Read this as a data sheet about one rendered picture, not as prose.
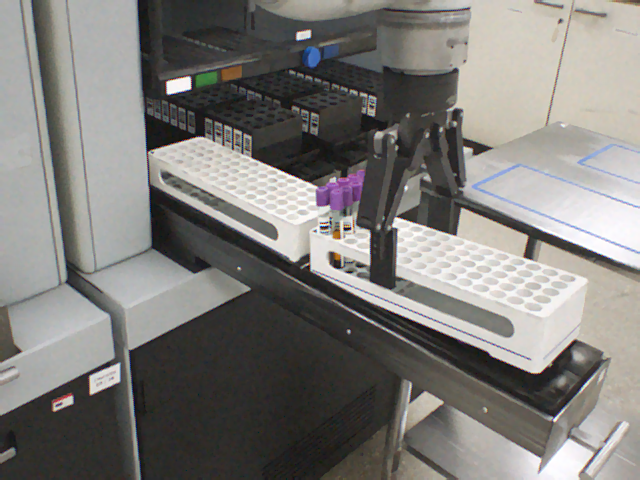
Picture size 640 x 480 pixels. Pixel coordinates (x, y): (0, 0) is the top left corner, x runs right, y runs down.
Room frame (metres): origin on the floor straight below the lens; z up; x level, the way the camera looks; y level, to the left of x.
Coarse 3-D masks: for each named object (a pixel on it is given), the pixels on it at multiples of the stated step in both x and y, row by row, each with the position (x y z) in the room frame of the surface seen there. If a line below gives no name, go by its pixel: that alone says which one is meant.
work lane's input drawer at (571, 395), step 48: (192, 240) 0.83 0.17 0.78; (240, 240) 0.79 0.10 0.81; (288, 288) 0.71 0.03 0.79; (336, 288) 0.68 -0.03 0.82; (336, 336) 0.66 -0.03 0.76; (384, 336) 0.62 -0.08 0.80; (432, 336) 0.60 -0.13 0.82; (432, 384) 0.58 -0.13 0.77; (480, 384) 0.54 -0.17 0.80; (528, 384) 0.55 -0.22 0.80; (576, 384) 0.54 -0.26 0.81; (528, 432) 0.51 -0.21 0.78; (576, 432) 0.54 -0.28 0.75; (624, 432) 0.54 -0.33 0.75
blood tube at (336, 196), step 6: (330, 192) 0.71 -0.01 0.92; (336, 192) 0.72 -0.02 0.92; (342, 192) 0.71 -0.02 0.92; (330, 198) 0.71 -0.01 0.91; (336, 198) 0.71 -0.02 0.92; (342, 198) 0.71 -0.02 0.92; (330, 204) 0.71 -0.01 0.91; (336, 204) 0.71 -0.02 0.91; (342, 204) 0.71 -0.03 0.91; (336, 210) 0.71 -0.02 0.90; (336, 216) 0.71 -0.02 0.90; (342, 216) 0.71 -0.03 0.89; (336, 222) 0.70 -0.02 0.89; (342, 222) 0.71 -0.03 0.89; (336, 228) 0.70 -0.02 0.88; (342, 228) 0.71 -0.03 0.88; (336, 234) 0.70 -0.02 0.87; (342, 234) 0.71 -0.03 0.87; (336, 258) 0.70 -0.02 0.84; (342, 258) 0.70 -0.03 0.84; (336, 264) 0.70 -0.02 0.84; (342, 264) 0.70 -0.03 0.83
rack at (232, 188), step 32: (160, 160) 0.90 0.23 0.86; (192, 160) 0.91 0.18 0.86; (224, 160) 0.93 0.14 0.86; (192, 192) 0.88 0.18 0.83; (224, 192) 0.82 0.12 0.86; (256, 192) 0.82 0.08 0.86; (288, 192) 0.82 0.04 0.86; (256, 224) 0.84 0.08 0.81; (288, 224) 0.74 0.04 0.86; (288, 256) 0.74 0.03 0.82
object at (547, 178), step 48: (528, 144) 1.18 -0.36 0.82; (576, 144) 1.20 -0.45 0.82; (624, 144) 1.22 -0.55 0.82; (480, 192) 0.96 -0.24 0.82; (528, 192) 0.97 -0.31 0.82; (576, 192) 0.99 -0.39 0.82; (624, 192) 1.00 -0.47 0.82; (528, 240) 1.31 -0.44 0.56; (576, 240) 0.83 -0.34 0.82; (624, 240) 0.84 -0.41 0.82; (432, 432) 1.02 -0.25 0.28; (480, 432) 1.03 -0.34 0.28
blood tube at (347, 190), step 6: (342, 186) 0.73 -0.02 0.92; (348, 186) 0.73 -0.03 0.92; (348, 192) 0.72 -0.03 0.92; (348, 198) 0.72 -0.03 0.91; (348, 204) 0.72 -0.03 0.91; (342, 210) 0.72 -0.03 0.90; (348, 210) 0.72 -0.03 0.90; (348, 216) 0.72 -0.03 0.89; (348, 222) 0.72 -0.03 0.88; (348, 228) 0.72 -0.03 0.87; (348, 258) 0.71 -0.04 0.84
